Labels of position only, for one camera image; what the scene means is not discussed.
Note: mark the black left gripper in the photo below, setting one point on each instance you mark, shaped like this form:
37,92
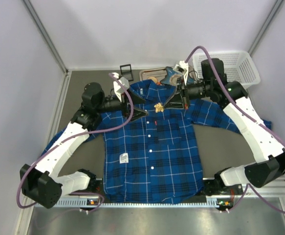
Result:
126,105

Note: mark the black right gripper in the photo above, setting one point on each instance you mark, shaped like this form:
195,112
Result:
184,94

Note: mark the gold brooch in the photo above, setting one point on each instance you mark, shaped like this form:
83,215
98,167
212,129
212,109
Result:
159,108

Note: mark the blue plaid shirt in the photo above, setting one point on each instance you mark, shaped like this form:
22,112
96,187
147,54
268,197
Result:
155,159

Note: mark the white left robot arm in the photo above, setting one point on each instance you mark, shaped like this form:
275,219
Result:
41,181

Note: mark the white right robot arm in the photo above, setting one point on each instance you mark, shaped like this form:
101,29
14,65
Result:
268,152

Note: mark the black brooch box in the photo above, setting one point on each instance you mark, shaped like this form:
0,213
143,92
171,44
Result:
126,71

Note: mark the blue star-shaped dish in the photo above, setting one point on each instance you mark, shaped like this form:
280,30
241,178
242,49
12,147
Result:
172,77

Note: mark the orange cup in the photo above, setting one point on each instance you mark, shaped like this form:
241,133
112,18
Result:
154,79

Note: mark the silver metal tray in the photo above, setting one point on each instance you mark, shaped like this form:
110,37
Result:
159,73

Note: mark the white plastic basket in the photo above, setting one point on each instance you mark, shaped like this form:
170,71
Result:
238,66

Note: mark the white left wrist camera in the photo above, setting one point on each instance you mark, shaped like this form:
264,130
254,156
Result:
121,86

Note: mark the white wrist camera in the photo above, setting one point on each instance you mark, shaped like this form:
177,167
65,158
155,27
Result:
121,86
182,68

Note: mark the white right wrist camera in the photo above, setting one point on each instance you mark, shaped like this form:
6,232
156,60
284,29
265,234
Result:
182,68

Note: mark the aluminium frame rail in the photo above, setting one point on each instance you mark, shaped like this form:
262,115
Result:
212,196

